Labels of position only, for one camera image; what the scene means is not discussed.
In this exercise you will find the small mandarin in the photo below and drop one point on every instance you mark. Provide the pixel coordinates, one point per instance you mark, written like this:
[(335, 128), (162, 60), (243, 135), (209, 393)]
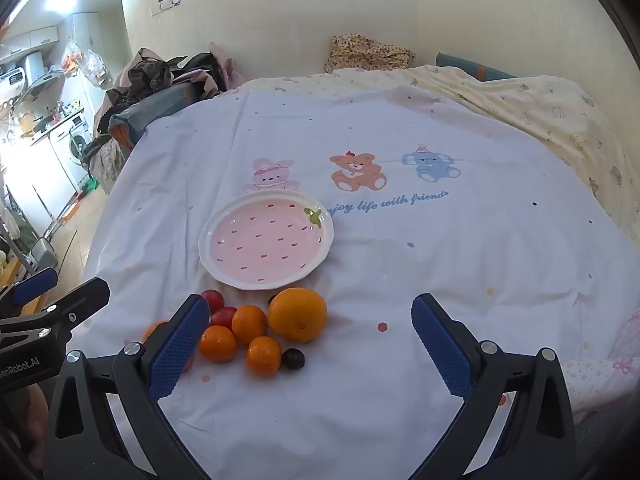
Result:
[(263, 356), (151, 332), (217, 344), (248, 323)]

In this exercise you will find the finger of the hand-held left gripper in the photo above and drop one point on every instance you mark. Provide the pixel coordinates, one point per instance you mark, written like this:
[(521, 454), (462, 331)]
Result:
[(85, 296), (34, 286)]

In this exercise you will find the white kitchen counter cabinet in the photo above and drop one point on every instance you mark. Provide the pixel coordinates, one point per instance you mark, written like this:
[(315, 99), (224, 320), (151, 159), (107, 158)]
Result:
[(52, 170)]

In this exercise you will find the wall socket with sticker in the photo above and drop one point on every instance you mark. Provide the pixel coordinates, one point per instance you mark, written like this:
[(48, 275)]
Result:
[(167, 1)]

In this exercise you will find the grey-teal folded quilt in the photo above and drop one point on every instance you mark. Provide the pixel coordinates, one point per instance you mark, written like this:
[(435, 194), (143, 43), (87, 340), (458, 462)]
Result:
[(135, 117)]

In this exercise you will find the white animal-print blanket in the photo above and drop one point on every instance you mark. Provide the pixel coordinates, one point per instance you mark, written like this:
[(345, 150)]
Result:
[(400, 260)]

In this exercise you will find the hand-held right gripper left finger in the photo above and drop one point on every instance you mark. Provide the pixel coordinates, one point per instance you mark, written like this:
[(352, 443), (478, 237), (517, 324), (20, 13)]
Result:
[(179, 347)]

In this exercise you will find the pink patterned pillow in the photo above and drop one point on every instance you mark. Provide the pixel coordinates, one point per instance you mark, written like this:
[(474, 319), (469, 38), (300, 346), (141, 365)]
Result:
[(600, 375)]

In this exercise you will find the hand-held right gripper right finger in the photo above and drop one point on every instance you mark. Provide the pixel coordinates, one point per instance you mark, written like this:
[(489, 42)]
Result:
[(442, 347)]

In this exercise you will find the small dark round fruit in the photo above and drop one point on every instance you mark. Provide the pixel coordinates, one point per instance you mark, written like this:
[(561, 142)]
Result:
[(293, 359)]

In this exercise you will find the pile of clothes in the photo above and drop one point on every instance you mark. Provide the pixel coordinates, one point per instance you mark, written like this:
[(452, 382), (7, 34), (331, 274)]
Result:
[(150, 77)]

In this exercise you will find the tall white cabinet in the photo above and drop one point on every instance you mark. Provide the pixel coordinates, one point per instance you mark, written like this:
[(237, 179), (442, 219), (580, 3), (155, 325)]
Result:
[(87, 30)]

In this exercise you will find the clear plastic bag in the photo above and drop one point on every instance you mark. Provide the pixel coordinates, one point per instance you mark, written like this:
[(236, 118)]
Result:
[(72, 57), (96, 67)]

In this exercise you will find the red cherry tomato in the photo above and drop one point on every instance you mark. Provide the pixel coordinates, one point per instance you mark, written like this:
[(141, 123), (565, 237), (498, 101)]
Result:
[(223, 316), (216, 300)]

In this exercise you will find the large orange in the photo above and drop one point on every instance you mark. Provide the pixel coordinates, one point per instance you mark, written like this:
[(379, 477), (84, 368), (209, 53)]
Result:
[(297, 315)]

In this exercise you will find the pink strawberry-print plate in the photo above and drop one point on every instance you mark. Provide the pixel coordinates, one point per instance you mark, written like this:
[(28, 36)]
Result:
[(260, 240)]

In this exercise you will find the teal pillow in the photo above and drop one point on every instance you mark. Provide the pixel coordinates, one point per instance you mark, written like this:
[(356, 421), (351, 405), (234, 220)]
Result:
[(465, 65)]

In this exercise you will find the yellow floral cloth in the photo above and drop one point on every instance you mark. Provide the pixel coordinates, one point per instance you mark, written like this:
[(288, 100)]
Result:
[(367, 55)]

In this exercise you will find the white washing machine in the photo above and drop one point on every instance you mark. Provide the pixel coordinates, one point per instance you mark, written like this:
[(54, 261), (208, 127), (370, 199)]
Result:
[(75, 147)]

